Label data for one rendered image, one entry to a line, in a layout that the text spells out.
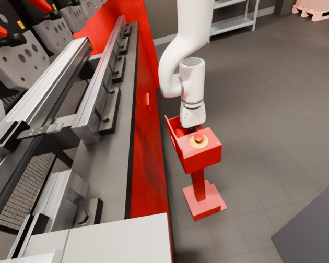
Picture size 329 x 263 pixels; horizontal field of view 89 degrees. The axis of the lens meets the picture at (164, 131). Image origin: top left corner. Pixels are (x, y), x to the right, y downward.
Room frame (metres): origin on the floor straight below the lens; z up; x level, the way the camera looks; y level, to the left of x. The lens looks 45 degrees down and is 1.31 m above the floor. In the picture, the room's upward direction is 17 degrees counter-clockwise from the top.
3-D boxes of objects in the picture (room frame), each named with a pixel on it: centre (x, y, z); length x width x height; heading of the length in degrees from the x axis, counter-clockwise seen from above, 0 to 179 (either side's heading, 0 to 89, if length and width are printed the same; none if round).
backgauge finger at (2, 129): (0.47, 0.44, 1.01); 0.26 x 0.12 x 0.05; 83
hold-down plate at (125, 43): (1.44, 0.10, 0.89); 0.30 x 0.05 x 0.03; 173
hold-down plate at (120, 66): (1.04, 0.15, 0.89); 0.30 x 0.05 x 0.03; 173
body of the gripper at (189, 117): (0.51, -0.13, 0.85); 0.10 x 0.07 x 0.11; 95
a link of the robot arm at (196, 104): (0.51, -0.13, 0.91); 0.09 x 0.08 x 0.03; 95
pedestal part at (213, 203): (0.46, -0.14, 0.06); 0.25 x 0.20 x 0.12; 94
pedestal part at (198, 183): (0.46, -0.11, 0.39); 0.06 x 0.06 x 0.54; 4
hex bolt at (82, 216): (0.19, 0.25, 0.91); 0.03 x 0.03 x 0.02
